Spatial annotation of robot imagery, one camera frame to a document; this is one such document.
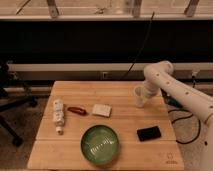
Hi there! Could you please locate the translucent white cup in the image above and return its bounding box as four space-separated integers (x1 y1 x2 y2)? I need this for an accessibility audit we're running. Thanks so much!
134 86 146 108

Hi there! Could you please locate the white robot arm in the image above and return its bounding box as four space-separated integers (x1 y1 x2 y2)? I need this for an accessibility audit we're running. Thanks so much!
141 61 213 171

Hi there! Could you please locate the green ceramic bowl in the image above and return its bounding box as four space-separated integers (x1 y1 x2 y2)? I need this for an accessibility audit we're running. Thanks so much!
81 125 120 166

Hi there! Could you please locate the red small tool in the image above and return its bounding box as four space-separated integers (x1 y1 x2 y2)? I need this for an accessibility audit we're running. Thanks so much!
67 107 87 116

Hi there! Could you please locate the white tube bottle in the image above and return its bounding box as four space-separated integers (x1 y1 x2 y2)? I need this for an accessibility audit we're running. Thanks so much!
53 99 65 135

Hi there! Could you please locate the black rectangular phone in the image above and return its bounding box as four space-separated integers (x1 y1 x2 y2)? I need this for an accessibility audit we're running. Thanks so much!
137 126 161 141

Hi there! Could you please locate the blue black floor device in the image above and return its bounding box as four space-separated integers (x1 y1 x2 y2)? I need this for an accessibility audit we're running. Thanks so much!
166 96 182 108

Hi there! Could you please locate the black office chair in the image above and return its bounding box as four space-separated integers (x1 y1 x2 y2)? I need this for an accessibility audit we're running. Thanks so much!
0 60 39 148

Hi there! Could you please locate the black hanging cable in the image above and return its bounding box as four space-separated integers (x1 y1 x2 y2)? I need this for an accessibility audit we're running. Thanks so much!
118 11 156 81

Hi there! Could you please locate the black floor cable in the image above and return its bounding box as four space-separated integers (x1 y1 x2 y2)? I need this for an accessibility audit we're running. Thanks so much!
168 106 202 145

